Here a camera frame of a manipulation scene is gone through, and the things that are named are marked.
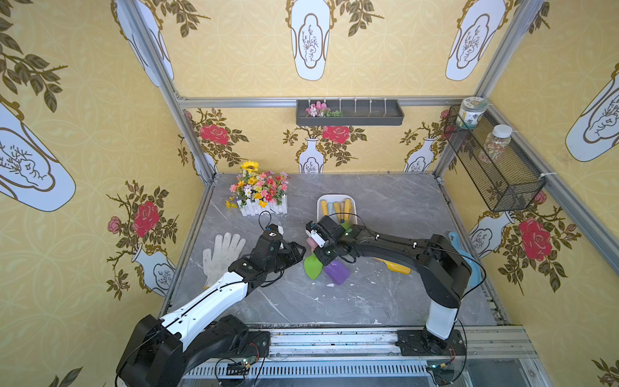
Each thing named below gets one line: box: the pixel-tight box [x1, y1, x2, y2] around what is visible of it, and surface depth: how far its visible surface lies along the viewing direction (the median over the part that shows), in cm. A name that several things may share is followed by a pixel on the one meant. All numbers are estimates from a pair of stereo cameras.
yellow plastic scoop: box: [344, 198, 353, 222], surface depth 105 cm
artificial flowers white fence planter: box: [225, 160, 290, 217], surface depth 99 cm
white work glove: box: [202, 232, 247, 286], surface depth 97 cm
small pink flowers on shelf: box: [305, 100, 344, 118], surface depth 89 cm
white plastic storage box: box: [315, 193, 358, 228], surface depth 105 cm
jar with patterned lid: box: [456, 96, 489, 130], surface depth 87 cm
